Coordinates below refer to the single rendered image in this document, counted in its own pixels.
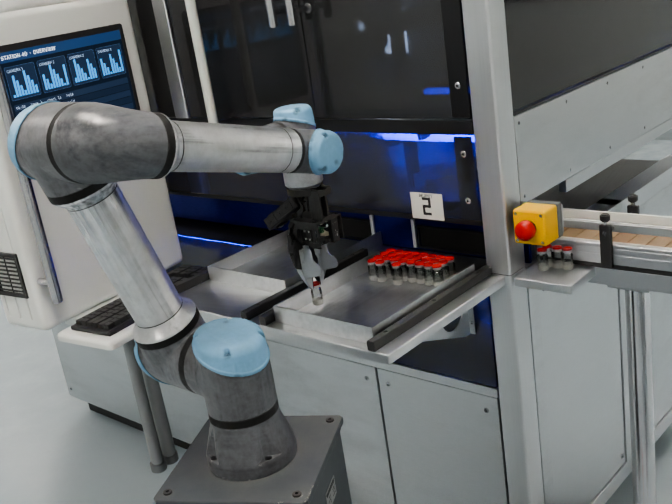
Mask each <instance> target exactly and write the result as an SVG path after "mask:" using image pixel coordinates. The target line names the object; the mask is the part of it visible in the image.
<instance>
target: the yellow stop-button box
mask: <svg viewBox="0 0 672 504"><path fill-rule="evenodd" d="M513 220H514V232H515V226H516V225H517V224H518V223H519V222H521V221H523V220H528V221H530V222H531V223H533V225H534V226H535V229H536V234H535V236H534V237H533V238H532V239H530V240H529V241H522V240H520V239H518V238H517V237H516V235H515V241H516V243H522V244H531V245H540V246H547V245H549V244H550V243H552V242H553V241H555V240H556V239H557V238H560V237H561V236H563V224H562V209H561V202H553V201H540V200H529V201H527V202H526V203H524V204H522V205H521V206H519V207H517V208H515V209H514V210H513Z"/></svg>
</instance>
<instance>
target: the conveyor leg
mask: <svg viewBox="0 0 672 504"><path fill-rule="evenodd" d="M607 287H609V288H616V289H623V290H625V311H626V335H627V359H628V383H629V407H630V432H631V456H632V480H633V504H657V498H656V466H655V434H654V402H653V370H652V338H651V306H650V292H651V291H646V290H639V289H632V288H625V287H618V286H611V285H607Z"/></svg>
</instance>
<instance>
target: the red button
mask: <svg viewBox="0 0 672 504"><path fill-rule="evenodd" d="M535 234H536V229H535V226H534V225H533V223H531V222H530V221H528V220H523V221H521V222H519V223H518V224H517V225H516V226H515V235H516V237H517V238H518V239H520V240H522V241H529V240H530V239H532V238H533V237H534V236H535Z"/></svg>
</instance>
